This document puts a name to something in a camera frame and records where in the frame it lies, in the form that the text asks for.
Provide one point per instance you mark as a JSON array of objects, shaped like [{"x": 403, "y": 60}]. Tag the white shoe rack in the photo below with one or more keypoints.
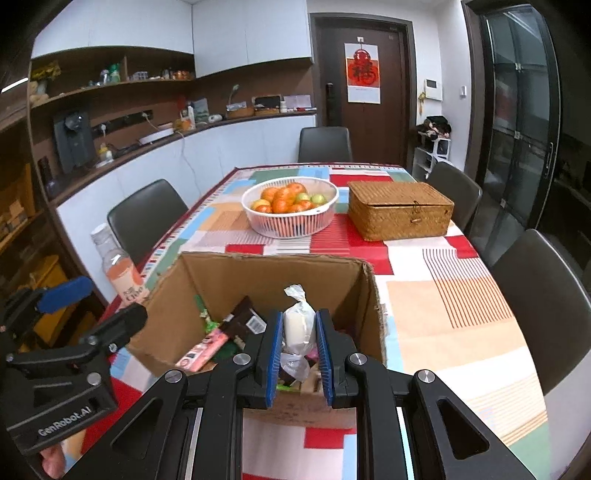
[{"x": 422, "y": 161}]

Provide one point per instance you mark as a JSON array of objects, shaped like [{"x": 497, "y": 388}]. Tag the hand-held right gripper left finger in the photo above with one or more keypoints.
[{"x": 276, "y": 360}]

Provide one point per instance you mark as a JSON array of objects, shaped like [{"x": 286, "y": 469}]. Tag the dark grey dining chair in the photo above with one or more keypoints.
[
  {"x": 457, "y": 189},
  {"x": 325, "y": 143},
  {"x": 540, "y": 295},
  {"x": 147, "y": 207}
]

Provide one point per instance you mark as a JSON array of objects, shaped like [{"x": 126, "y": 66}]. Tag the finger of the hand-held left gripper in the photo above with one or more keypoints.
[
  {"x": 64, "y": 293},
  {"x": 122, "y": 323}
]

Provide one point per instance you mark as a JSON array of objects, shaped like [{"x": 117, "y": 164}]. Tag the colourful patchwork tablecloth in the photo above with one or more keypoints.
[{"x": 461, "y": 323}]

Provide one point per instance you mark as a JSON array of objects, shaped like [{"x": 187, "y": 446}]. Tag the white desk lamp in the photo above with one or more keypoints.
[{"x": 233, "y": 92}]

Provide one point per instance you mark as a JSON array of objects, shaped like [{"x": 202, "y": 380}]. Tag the white wall intercom panel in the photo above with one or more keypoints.
[{"x": 432, "y": 89}]

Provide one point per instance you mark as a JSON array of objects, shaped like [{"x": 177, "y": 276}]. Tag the white upper cabinets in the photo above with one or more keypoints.
[{"x": 254, "y": 32}]

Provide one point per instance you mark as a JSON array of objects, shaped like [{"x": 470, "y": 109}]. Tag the white flat tray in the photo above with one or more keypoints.
[{"x": 154, "y": 136}]

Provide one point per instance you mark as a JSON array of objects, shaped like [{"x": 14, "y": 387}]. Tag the dark brown door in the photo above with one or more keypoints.
[{"x": 392, "y": 92}]

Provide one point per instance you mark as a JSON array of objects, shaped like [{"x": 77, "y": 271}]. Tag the dark bag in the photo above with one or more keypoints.
[{"x": 434, "y": 127}]

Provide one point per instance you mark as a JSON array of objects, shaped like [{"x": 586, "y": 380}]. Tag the white snack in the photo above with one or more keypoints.
[{"x": 298, "y": 327}]

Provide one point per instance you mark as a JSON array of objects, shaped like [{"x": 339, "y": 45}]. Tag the person's left hand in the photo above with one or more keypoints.
[{"x": 53, "y": 464}]

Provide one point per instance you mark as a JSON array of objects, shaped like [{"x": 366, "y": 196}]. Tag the yellow flower bunch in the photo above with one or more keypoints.
[{"x": 45, "y": 71}]

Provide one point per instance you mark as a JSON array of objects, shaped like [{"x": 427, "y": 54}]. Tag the woven wicker box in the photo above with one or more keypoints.
[{"x": 397, "y": 212}]

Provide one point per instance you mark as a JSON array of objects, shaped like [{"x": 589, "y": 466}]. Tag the black coffee machine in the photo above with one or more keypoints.
[{"x": 71, "y": 143}]

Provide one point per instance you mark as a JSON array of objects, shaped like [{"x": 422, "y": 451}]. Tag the white plastic fruit basket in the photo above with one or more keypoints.
[{"x": 286, "y": 226}]

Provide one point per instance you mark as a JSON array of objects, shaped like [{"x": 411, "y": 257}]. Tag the white counter cabinets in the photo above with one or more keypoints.
[{"x": 217, "y": 147}]

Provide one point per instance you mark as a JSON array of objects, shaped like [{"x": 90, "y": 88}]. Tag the red and white door poster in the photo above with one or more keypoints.
[{"x": 364, "y": 69}]

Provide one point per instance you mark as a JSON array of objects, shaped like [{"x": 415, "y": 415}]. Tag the green apple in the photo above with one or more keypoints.
[
  {"x": 317, "y": 199},
  {"x": 302, "y": 197}
]

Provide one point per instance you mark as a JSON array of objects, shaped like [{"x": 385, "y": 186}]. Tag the brown cardboard box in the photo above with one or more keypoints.
[{"x": 157, "y": 332}]

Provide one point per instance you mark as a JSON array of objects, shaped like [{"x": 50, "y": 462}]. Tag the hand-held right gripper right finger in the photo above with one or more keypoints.
[{"x": 323, "y": 360}]

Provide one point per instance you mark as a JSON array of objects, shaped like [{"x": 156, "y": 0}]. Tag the pink snack packet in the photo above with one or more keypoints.
[{"x": 203, "y": 348}]

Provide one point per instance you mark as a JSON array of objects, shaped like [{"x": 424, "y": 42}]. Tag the pile of oranges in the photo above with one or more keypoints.
[{"x": 281, "y": 201}]

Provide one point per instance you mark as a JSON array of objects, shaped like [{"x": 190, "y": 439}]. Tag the dark brown snack packet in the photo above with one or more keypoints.
[{"x": 242, "y": 321}]

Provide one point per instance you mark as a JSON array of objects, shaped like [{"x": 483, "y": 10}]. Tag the clear bottle with orange label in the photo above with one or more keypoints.
[{"x": 122, "y": 272}]

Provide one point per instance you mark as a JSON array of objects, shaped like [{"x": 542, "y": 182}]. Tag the black framed glass doors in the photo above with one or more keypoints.
[{"x": 517, "y": 115}]

